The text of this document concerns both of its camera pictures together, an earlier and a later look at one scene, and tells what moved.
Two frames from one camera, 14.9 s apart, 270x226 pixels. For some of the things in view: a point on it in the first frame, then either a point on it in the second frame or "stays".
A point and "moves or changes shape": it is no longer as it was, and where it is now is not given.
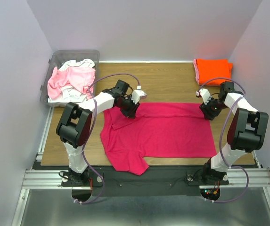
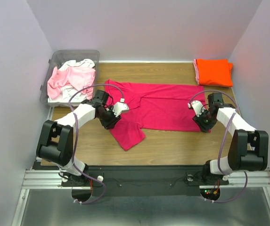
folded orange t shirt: x=208 y=69 stays
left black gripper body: x=127 y=106 -> x=108 y=118
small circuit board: x=210 y=193 stays
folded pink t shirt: x=196 y=70 stays
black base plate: x=159 y=179 stays
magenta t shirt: x=159 y=130 moves or changes shape
